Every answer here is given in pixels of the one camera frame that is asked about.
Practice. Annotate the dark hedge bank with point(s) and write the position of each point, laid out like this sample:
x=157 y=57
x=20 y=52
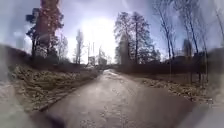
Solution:
x=20 y=56

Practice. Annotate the grey asphalt path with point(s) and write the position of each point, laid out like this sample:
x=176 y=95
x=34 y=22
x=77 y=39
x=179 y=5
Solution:
x=113 y=100

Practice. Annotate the group of dark pine trees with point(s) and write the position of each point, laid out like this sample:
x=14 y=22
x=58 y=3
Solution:
x=136 y=40

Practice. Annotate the tall conifer tree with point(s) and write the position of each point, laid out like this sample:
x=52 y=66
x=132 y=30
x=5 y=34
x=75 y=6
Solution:
x=48 y=26

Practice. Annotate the long dark hedge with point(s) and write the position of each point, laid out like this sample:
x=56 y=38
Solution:
x=156 y=68

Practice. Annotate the group of distant trees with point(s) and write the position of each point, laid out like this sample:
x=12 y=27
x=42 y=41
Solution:
x=80 y=46

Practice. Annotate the leaf-strewn grass field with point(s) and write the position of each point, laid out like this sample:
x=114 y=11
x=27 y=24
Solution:
x=40 y=83

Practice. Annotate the thin bare tree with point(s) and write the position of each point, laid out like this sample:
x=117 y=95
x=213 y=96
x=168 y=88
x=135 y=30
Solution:
x=192 y=36
x=169 y=43

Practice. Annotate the grass verge with dead leaves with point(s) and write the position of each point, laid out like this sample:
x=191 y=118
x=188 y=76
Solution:
x=173 y=86

